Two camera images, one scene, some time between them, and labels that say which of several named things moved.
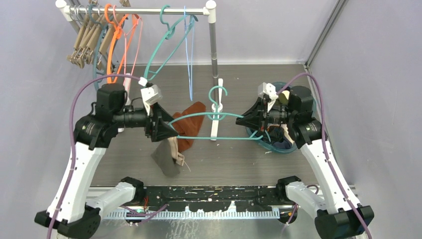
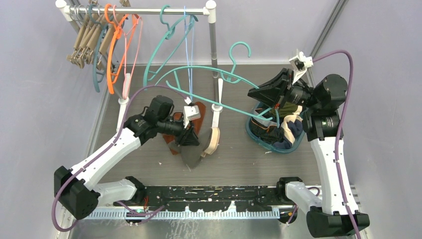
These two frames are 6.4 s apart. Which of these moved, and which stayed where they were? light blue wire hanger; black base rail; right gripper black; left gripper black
Moved: right gripper black; left gripper black
Stayed: black base rail; light blue wire hanger
